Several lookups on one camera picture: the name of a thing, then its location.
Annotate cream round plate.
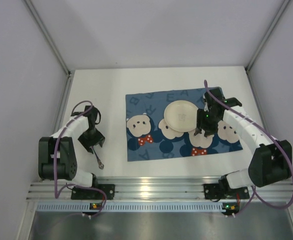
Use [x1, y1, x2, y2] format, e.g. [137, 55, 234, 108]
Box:
[164, 100, 199, 133]

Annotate blue cartoon mouse placemat cloth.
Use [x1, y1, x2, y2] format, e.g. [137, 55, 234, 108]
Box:
[125, 88, 243, 162]

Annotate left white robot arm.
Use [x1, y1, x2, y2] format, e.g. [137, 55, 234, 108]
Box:
[38, 105, 105, 188]

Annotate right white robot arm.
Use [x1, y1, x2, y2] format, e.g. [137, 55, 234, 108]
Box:
[194, 88, 293, 191]

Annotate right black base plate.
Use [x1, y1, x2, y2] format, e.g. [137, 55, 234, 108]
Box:
[203, 183, 250, 202]

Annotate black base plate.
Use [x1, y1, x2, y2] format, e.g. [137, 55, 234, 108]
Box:
[70, 184, 116, 200]
[203, 183, 250, 202]

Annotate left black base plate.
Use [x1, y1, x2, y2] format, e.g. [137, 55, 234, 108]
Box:
[70, 184, 116, 200]

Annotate slotted grey cable duct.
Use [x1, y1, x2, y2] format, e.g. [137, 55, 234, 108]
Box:
[36, 202, 245, 213]

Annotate right aluminium frame post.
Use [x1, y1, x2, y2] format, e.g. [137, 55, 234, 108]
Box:
[244, 0, 292, 74]

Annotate aluminium frame post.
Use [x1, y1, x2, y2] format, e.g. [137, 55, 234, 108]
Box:
[244, 0, 292, 74]
[22, 0, 71, 77]

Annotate left aluminium frame post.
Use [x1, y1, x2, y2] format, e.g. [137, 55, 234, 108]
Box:
[22, 0, 71, 77]

